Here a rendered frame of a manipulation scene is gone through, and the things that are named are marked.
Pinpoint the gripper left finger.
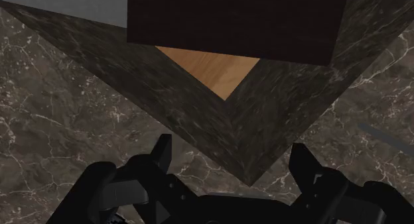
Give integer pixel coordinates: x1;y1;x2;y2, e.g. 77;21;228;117
46;134;199;224

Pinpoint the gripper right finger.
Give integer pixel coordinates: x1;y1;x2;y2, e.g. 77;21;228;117
288;142;414;224

